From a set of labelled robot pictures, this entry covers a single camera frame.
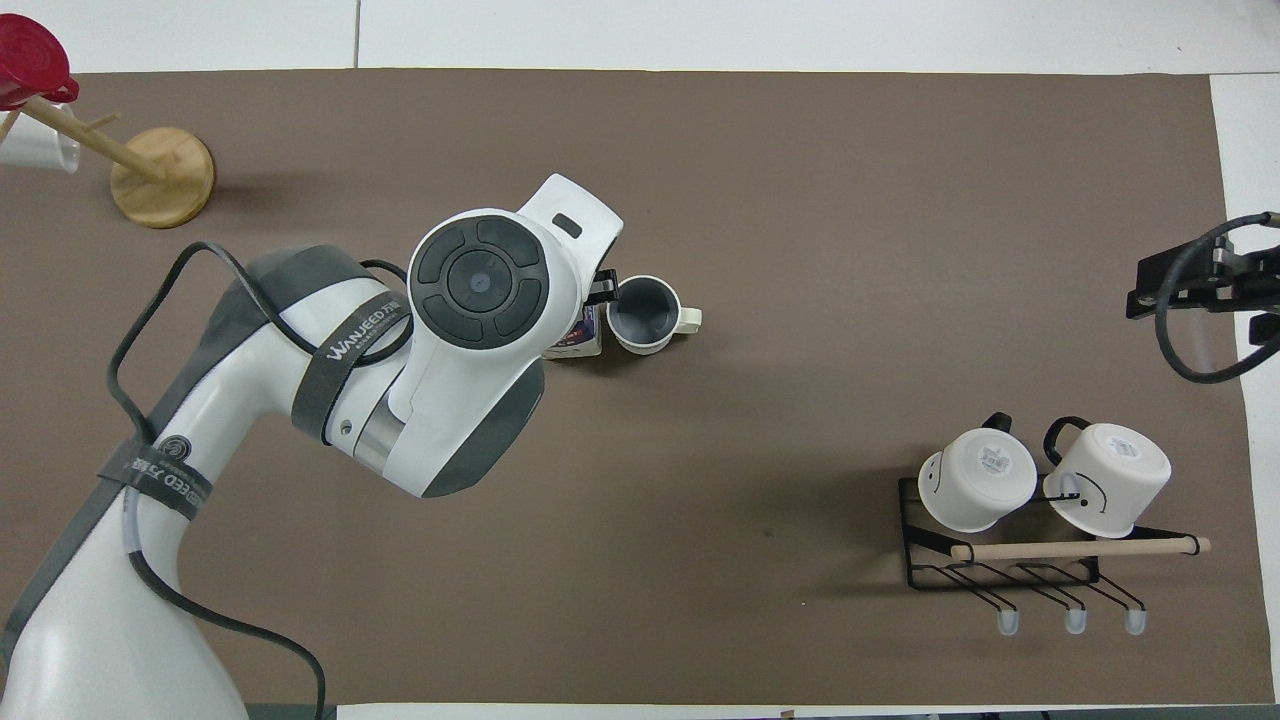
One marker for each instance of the wooden mug tree stand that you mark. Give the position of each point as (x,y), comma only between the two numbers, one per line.
(165,185)

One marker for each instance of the milk carton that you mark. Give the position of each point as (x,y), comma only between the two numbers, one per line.
(580,346)

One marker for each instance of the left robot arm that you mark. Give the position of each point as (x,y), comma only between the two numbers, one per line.
(470,280)

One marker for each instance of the white cup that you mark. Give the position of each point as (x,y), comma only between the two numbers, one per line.
(40,150)

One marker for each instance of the red cup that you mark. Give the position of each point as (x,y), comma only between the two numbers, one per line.
(30,60)

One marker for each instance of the white mug grey inside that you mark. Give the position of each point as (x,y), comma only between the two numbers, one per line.
(640,312)

